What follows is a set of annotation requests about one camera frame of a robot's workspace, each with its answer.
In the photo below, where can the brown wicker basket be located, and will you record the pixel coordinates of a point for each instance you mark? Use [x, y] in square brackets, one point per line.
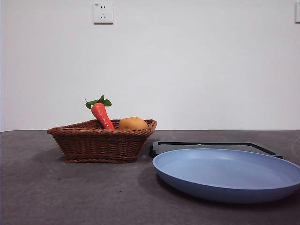
[98, 145]

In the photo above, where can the white wall switch plate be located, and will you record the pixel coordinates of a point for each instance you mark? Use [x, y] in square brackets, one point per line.
[297, 13]

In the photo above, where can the black rectangular tray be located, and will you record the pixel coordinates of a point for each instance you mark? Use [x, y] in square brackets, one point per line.
[164, 147]

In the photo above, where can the white wall power socket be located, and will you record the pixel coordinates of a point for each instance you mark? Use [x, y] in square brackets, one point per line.
[103, 13]

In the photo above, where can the blue round plate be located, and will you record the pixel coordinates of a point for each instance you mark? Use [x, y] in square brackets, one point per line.
[222, 173]

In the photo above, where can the orange toy carrot with leaves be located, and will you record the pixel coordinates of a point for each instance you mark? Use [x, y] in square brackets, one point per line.
[101, 114]

